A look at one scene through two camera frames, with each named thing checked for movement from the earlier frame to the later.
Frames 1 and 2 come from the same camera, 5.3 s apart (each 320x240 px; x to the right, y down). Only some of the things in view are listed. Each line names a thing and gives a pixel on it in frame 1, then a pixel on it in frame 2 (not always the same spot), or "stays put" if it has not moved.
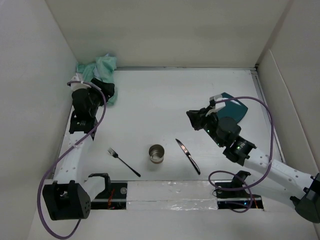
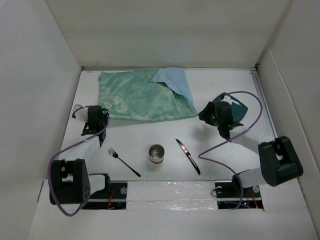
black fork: (115, 155) stays put
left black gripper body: (97, 98) → (104, 120)
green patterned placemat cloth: (103, 69) → (135, 95)
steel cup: (156, 152) stays put
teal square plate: (234, 109) stays put
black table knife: (186, 151) stays put
